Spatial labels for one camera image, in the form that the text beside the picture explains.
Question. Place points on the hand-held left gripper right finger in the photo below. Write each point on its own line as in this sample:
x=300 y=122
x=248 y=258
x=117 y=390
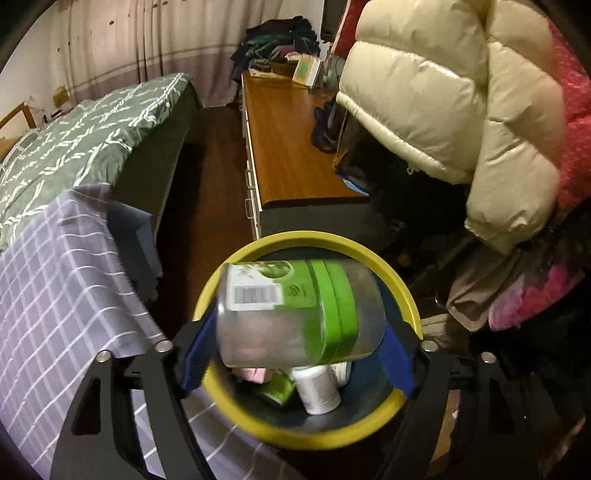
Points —
x=399 y=364

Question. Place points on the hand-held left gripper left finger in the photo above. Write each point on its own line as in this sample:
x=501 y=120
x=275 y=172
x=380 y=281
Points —
x=198 y=355

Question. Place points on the pink drink carton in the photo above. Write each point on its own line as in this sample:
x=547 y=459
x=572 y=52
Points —
x=251 y=374

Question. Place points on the small white bottle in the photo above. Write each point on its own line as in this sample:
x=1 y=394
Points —
x=316 y=385

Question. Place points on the green packet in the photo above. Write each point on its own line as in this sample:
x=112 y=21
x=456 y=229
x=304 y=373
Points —
x=295 y=314

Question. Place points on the yellow rimmed waste bin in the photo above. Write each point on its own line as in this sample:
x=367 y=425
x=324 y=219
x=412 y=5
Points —
x=304 y=436

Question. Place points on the grey blue stool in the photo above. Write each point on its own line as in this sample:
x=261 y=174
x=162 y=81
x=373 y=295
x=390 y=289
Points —
x=136 y=244

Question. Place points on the pink floral garment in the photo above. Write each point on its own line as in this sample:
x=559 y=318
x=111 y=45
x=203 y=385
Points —
x=531 y=295

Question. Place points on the blue checked tablecloth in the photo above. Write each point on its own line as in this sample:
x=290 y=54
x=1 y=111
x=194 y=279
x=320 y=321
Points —
x=60 y=286

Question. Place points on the black garment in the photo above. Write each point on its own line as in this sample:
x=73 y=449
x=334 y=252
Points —
x=401 y=198

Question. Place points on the wooden desk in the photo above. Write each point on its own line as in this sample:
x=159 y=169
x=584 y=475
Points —
x=286 y=152

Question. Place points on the green checked duvet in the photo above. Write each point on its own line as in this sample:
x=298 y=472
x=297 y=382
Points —
x=83 y=147

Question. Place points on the black bag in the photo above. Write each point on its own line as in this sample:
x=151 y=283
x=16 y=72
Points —
x=325 y=129

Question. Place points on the cream puffer jacket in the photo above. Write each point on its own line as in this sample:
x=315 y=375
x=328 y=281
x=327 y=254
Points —
x=438 y=115

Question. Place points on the wooden bed headboard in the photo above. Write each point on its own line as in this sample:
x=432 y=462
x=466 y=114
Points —
x=18 y=117

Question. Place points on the pink fuzzy garment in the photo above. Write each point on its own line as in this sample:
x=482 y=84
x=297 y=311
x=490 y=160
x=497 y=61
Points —
x=572 y=115

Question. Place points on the green and white box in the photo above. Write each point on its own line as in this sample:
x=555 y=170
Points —
x=307 y=69

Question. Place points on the pink striped curtain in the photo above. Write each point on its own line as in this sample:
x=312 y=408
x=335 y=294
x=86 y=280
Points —
x=138 y=41

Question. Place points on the pile of dark clothes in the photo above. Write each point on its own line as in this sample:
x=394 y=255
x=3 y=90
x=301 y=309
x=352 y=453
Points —
x=277 y=41

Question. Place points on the red coat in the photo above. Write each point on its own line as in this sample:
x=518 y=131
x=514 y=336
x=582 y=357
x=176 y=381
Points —
x=346 y=23

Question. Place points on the black television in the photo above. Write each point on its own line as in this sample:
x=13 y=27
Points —
x=330 y=18

